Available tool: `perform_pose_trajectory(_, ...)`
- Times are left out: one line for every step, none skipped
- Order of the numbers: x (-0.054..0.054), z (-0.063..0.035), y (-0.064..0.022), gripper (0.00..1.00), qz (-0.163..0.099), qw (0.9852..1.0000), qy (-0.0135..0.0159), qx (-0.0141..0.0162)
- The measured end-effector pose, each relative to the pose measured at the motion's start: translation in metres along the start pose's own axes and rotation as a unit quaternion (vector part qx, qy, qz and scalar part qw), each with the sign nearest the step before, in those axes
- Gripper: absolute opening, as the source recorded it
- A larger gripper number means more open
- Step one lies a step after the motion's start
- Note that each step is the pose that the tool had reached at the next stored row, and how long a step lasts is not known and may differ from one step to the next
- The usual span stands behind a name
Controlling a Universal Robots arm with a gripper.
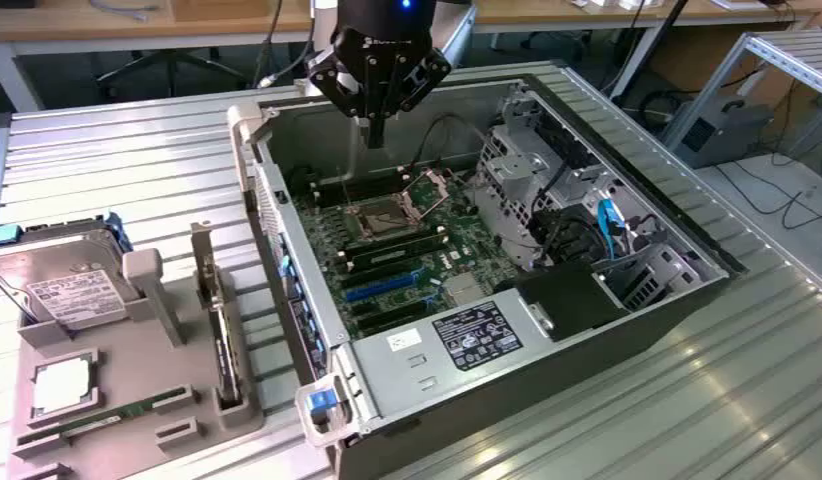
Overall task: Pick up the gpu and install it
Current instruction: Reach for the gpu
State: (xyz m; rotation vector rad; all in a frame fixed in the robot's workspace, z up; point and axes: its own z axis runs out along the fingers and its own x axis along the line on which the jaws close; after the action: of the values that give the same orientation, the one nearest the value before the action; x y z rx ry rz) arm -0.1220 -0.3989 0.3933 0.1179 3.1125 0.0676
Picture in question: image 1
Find low-profile graphics card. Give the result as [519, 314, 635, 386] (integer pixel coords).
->
[188, 221, 242, 409]

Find green RAM stick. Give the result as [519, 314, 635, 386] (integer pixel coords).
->
[16, 387, 189, 441]

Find black plastic shroud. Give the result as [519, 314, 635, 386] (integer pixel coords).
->
[516, 262, 629, 344]

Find thin black wire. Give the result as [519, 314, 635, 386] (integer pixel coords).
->
[409, 113, 485, 171]

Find blue disk wire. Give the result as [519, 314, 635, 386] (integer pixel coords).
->
[593, 197, 629, 264]

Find CPU socket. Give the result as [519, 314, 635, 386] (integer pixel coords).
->
[347, 197, 419, 241]

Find silver hard disk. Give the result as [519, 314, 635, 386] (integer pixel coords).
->
[0, 232, 129, 331]

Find grey hanging cable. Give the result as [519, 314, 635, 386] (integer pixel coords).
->
[254, 0, 319, 90]

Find open black PC case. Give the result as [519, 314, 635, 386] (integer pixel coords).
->
[224, 72, 750, 480]

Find blue disk caddy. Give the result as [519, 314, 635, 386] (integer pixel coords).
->
[0, 212, 136, 321]

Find wooden desk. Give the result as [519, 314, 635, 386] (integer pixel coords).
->
[0, 0, 319, 114]
[473, 0, 822, 96]

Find black expansion slot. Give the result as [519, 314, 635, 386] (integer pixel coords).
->
[356, 308, 433, 337]
[340, 262, 419, 291]
[353, 298, 427, 325]

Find black slanted pole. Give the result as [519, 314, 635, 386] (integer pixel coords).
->
[609, 0, 689, 96]

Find black wire bundle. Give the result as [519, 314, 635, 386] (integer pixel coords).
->
[529, 209, 605, 266]

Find silver disk bay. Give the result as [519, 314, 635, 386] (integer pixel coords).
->
[596, 244, 730, 311]

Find grey parts rack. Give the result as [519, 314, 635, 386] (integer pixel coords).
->
[6, 247, 269, 480]

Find metal socket cover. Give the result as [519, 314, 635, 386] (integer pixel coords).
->
[400, 167, 463, 211]

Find silver CPU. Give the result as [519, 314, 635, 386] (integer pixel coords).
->
[33, 367, 96, 416]

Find silver drive cage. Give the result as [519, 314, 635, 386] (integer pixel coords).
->
[473, 84, 652, 271]

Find black floor cables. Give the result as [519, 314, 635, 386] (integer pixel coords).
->
[716, 149, 822, 236]

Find aluminium frame table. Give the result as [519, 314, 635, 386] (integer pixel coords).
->
[663, 29, 822, 156]

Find blue expansion slot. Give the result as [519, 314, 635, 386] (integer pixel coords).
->
[343, 269, 431, 303]

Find silver chipset heatsink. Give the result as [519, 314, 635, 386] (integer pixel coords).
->
[443, 277, 492, 306]

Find blue case latch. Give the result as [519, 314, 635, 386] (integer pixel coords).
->
[303, 387, 339, 419]

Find silver metal bracket plate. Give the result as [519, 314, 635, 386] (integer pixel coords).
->
[483, 154, 552, 184]

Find black coiled cable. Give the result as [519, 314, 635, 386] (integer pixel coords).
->
[640, 89, 685, 126]

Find green motherboard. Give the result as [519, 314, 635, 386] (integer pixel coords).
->
[293, 167, 519, 341]

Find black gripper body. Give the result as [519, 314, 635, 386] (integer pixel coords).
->
[333, 0, 439, 104]

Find grey power supply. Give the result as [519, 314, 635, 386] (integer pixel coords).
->
[347, 287, 559, 421]

